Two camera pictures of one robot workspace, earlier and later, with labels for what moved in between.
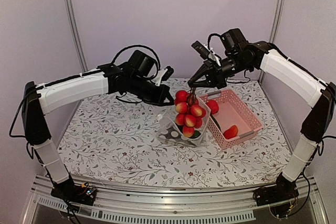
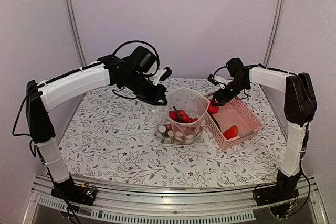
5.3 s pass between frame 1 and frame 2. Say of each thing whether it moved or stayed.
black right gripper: moved
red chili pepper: stayed
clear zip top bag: moved
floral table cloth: stayed
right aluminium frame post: stayed
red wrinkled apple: stayed
